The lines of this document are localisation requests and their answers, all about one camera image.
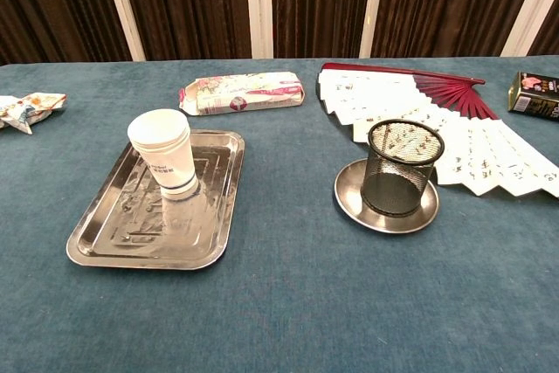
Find white paper cup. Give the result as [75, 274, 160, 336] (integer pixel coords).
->
[127, 107, 198, 202]

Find black cup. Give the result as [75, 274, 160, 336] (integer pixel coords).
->
[360, 118, 445, 218]

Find round steel plate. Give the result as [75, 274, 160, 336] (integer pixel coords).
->
[334, 157, 440, 235]

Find pink floral tissue pack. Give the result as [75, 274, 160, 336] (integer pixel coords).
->
[177, 70, 306, 118]

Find blue felt table cover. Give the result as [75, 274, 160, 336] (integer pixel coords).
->
[0, 56, 559, 373]

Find rectangular steel tray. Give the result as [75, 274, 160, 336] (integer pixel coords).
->
[66, 128, 246, 271]

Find dark brown pleated curtain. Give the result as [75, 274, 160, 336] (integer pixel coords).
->
[0, 0, 559, 66]

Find paper folding fan red ribs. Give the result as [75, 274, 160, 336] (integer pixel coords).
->
[314, 62, 559, 199]

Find crumpled white snack bag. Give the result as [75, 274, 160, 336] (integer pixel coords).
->
[0, 91, 68, 135]

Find black and gold tin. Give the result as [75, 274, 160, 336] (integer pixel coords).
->
[507, 71, 559, 122]

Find white frame post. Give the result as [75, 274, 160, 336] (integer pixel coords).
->
[500, 0, 556, 58]
[99, 0, 147, 62]
[244, 0, 274, 59]
[358, 0, 388, 59]

